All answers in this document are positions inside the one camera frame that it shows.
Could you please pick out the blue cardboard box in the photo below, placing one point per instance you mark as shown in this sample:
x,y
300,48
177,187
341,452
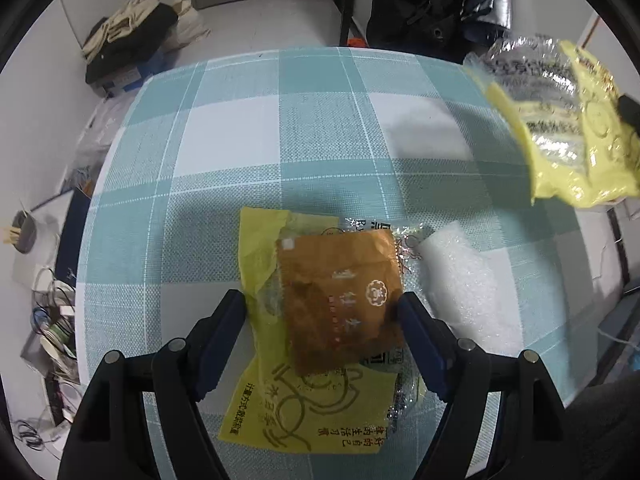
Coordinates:
x,y
130,78

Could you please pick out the teal checked tablecloth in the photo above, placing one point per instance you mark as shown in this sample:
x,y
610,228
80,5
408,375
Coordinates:
x,y
361,134

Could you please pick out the pile of clothes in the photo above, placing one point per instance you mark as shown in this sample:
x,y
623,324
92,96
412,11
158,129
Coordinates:
x,y
126,38

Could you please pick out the yellow clear food bag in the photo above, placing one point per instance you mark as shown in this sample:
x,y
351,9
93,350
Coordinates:
x,y
351,410

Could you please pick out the grey chopstick holder cup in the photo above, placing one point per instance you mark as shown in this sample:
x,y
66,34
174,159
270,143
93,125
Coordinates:
x,y
21,233

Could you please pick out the brown gold pastry wrapper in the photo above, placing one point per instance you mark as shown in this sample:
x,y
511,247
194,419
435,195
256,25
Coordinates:
x,y
339,298

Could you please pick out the grey parcel bag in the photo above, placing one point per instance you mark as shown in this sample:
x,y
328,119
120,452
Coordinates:
x,y
97,138

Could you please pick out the paper cup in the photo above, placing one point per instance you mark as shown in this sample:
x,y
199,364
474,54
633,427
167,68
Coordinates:
x,y
59,338

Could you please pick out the black jacket on hook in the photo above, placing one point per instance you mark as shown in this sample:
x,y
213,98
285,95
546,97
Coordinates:
x,y
424,27

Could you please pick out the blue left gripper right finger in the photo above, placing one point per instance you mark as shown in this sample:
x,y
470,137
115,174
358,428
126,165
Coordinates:
x,y
431,344

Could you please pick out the white foam sheet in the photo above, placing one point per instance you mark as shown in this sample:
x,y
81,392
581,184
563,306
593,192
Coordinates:
x,y
472,291

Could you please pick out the white navy box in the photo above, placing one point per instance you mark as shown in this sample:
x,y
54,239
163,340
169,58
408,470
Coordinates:
x,y
60,222

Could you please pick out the white canvas bag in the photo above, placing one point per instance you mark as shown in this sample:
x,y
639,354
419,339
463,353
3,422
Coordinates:
x,y
188,28

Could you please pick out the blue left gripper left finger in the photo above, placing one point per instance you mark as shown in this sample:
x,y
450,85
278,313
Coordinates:
x,y
216,338

